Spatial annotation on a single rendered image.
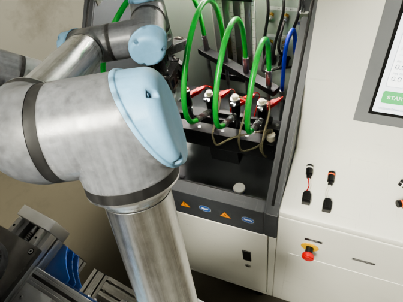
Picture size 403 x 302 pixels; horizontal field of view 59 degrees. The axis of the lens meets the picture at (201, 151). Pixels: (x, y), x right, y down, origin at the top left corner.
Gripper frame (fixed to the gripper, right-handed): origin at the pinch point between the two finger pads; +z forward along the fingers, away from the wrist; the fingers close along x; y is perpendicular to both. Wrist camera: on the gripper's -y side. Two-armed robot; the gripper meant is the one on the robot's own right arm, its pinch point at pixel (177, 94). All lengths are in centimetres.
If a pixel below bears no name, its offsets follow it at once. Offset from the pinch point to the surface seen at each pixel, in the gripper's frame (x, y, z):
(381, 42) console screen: 50, -8, -19
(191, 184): 8.1, 18.4, 18.2
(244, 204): 25.1, 20.2, 18.2
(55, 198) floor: -108, 3, 113
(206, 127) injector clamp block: 6.3, -1.6, 15.2
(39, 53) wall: -163, -86, 78
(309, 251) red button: 45, 24, 32
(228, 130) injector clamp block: 13.6, -2.0, 15.2
